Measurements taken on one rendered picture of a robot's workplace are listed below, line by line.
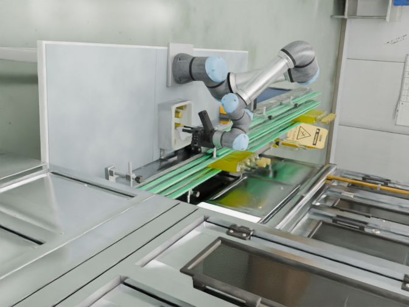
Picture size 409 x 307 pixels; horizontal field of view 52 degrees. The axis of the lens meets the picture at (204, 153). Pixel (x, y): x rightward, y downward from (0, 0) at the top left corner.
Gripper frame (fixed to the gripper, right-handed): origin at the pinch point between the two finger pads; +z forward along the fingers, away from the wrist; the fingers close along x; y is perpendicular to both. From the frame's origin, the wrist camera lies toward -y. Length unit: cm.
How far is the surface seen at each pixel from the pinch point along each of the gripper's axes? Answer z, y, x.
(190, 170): -10.9, 18.4, -6.9
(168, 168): -3.5, 16.9, -13.9
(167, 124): 3.3, -1.7, -6.0
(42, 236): -33, 4, -106
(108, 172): -2, 9, -52
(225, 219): -65, 3, -73
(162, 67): 8.9, -27.9, -3.3
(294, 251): -85, 5, -75
